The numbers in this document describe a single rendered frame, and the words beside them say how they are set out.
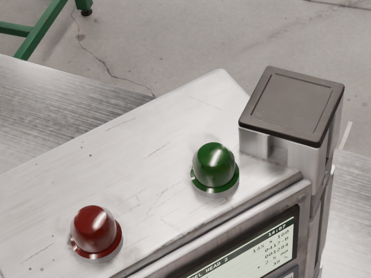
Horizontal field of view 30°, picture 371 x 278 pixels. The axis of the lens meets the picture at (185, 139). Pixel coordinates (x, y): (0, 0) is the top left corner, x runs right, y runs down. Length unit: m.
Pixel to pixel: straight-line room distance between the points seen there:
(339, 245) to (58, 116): 0.56
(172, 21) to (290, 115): 2.37
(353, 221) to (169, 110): 0.75
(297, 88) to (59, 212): 0.14
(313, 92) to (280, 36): 2.25
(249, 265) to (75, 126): 0.92
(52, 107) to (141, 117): 0.93
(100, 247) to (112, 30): 2.41
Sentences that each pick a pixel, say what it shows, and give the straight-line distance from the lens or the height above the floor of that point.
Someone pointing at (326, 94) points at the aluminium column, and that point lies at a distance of 0.38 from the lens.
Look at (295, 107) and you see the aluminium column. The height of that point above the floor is 1.50.
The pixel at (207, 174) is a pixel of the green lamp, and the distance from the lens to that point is 0.35.
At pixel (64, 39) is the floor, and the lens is 2.74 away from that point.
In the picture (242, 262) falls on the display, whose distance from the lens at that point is 0.39.
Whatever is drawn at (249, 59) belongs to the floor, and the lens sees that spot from 2.54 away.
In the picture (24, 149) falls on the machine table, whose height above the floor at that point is 0.83.
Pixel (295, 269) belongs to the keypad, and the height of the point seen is 1.39.
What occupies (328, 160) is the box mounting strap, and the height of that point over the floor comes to 1.45.
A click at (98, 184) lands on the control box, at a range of 0.38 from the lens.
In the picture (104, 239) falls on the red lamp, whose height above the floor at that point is 1.49.
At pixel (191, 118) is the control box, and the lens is 0.40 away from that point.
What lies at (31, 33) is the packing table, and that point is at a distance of 2.49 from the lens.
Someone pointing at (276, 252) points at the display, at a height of 1.43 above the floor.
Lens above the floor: 1.77
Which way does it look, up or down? 50 degrees down
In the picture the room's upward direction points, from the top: 8 degrees counter-clockwise
